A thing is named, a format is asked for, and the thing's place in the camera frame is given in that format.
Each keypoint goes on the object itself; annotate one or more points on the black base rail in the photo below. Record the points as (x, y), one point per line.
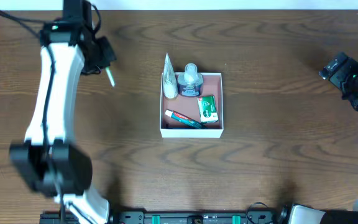
(255, 215)

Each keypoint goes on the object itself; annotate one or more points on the white box with pink interior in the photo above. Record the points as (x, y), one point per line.
(213, 85)

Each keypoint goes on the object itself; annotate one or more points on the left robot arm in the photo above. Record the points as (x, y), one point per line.
(48, 160)

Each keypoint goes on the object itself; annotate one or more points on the green white soap packet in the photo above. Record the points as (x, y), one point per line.
(207, 109)

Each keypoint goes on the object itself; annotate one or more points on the green toothbrush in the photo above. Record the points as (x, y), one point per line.
(110, 76)

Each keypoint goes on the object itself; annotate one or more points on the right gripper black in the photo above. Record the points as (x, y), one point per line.
(331, 70)

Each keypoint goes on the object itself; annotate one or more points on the Colgate toothpaste tube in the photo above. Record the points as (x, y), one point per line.
(184, 119)

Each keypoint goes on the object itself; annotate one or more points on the blue clear bottle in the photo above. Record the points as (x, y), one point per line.
(190, 81)

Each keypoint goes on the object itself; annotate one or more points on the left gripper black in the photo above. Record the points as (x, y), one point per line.
(101, 58)

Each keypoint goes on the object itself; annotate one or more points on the white cream tube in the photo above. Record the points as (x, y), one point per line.
(169, 83)

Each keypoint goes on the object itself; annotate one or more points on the blue disposable razor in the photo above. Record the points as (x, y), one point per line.
(169, 126)

